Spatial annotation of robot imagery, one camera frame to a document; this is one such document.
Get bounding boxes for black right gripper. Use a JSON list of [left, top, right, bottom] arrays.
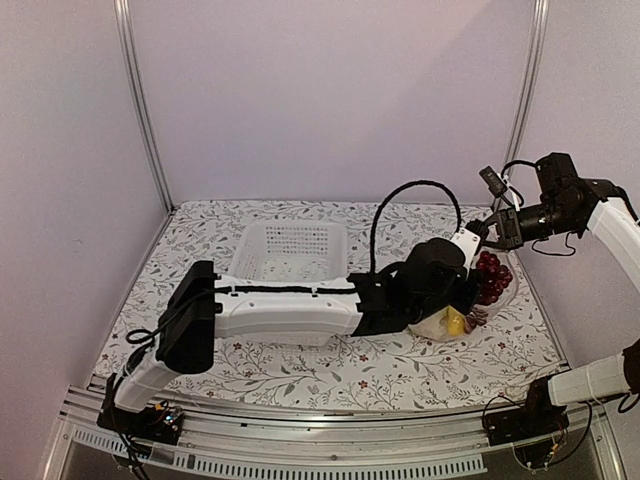
[[476, 199, 582, 250]]

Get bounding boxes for clear zip top bag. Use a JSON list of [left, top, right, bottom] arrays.
[[421, 230, 519, 342]]

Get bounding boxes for dark red toy grapes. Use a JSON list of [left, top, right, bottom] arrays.
[[475, 250, 513, 306]]

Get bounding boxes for white toy cabbage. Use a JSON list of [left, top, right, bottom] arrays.
[[408, 315, 449, 342]]

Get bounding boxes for yellow toy lemon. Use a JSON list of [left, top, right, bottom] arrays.
[[446, 306, 465, 337]]

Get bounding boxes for white plastic mesh basket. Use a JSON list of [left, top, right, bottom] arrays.
[[216, 221, 359, 346]]

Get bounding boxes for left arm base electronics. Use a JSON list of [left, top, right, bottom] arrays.
[[97, 397, 184, 446]]

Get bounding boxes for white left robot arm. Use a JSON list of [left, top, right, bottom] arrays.
[[108, 231, 480, 434]]

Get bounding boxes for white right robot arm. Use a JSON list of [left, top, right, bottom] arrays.
[[467, 152, 639, 436]]

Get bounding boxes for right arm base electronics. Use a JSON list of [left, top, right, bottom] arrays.
[[481, 376, 593, 471]]

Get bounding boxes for floral patterned table mat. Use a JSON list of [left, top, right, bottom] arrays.
[[93, 200, 567, 411]]

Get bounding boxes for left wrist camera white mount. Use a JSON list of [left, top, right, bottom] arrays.
[[450, 228, 482, 270]]

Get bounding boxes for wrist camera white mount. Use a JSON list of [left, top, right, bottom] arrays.
[[450, 228, 482, 270], [479, 166, 524, 212]]

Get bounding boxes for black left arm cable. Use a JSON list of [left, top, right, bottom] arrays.
[[369, 179, 464, 274]]

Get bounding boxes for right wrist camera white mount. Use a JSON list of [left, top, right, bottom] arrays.
[[479, 166, 524, 212]]

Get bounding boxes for right aluminium frame post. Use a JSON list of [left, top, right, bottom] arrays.
[[503, 0, 550, 165]]

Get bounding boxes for aluminium frame post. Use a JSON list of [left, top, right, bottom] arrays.
[[113, 0, 175, 215], [503, 0, 550, 165]]

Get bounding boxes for aluminium front rail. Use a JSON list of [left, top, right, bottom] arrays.
[[44, 387, 630, 479]]

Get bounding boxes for left aluminium frame post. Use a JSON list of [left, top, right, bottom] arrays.
[[113, 0, 175, 215]]

